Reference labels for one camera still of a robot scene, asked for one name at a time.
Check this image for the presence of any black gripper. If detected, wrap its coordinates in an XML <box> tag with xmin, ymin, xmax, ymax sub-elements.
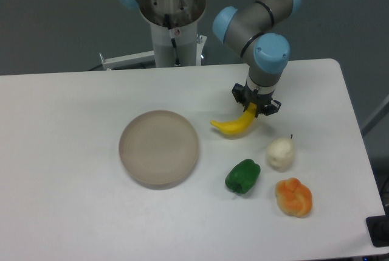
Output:
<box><xmin>232</xmin><ymin>83</ymin><xmax>281</xmax><ymax>118</ymax></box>

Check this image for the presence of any yellow toy banana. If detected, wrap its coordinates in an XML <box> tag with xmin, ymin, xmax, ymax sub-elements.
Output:
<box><xmin>210</xmin><ymin>103</ymin><xmax>256</xmax><ymax>135</ymax></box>

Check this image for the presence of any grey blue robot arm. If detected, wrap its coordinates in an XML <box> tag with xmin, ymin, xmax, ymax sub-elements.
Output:
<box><xmin>119</xmin><ymin>0</ymin><xmax>301</xmax><ymax>116</ymax></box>

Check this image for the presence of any white toy pear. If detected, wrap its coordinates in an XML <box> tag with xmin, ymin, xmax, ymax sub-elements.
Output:
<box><xmin>266</xmin><ymin>134</ymin><xmax>296</xmax><ymax>172</ymax></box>

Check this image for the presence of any green toy bell pepper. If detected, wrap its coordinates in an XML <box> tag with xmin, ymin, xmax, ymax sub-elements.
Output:
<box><xmin>224</xmin><ymin>159</ymin><xmax>261</xmax><ymax>194</ymax></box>

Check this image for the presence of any orange toy bread roll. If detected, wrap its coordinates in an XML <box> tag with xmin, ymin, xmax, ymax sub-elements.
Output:
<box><xmin>275</xmin><ymin>178</ymin><xmax>313</xmax><ymax>218</ymax></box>

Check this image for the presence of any beige round plate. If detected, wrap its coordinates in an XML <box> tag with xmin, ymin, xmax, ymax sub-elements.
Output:
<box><xmin>119</xmin><ymin>110</ymin><xmax>200</xmax><ymax>187</ymax></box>

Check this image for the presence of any grey metal table leg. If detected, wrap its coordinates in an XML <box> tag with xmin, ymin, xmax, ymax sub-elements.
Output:
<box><xmin>360</xmin><ymin>95</ymin><xmax>389</xmax><ymax>137</ymax></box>

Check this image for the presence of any black device at table edge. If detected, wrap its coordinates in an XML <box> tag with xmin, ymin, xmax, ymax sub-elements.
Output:
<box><xmin>366</xmin><ymin>215</ymin><xmax>388</xmax><ymax>248</ymax></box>

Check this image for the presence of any white metal frame bracket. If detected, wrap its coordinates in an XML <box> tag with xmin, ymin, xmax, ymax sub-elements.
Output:
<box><xmin>99</xmin><ymin>50</ymin><xmax>155</xmax><ymax>70</ymax></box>

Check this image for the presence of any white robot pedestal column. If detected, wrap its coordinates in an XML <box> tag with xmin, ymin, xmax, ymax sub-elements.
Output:
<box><xmin>140</xmin><ymin>0</ymin><xmax>206</xmax><ymax>68</ymax></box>

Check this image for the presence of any black cable on pedestal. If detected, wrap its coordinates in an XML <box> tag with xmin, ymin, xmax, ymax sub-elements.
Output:
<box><xmin>164</xmin><ymin>13</ymin><xmax>181</xmax><ymax>67</ymax></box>

